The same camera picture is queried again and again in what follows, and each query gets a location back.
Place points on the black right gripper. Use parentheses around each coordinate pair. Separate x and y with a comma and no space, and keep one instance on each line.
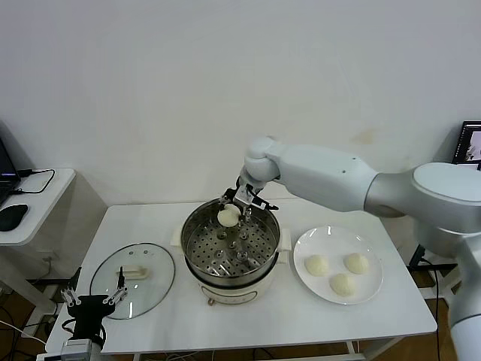
(259,188)

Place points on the grey laptop with dark screen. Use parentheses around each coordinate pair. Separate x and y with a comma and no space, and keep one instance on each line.
(469,143)

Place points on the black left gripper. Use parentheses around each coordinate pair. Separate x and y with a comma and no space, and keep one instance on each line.
(88,312)

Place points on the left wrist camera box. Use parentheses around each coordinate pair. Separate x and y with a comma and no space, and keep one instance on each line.
(77,349)

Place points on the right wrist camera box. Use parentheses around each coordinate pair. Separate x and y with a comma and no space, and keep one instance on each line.
(244,195)

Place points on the white side desk with mouse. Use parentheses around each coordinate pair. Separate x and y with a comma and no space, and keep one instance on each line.
(45,203)

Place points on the stainless steel steamer basket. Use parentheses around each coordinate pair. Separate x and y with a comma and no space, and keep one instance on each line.
(263,244)

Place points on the white round plate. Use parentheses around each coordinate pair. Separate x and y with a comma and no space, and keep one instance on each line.
(308,240)

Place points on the white steamed baozi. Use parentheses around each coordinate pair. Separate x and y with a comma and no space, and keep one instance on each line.
(342,285)
(357,263)
(228,218)
(317,266)

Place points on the round glass pot lid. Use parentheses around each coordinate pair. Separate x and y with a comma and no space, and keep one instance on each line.
(139,272)

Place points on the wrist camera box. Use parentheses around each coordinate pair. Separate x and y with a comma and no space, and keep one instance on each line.
(77,349)
(244,195)

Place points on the black computer mouse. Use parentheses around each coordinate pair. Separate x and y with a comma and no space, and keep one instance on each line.
(13,217)

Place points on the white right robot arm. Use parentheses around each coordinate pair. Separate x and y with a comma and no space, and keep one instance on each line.
(319,176)

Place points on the black laptop with pink windows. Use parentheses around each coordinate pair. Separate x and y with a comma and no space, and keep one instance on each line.
(5,165)

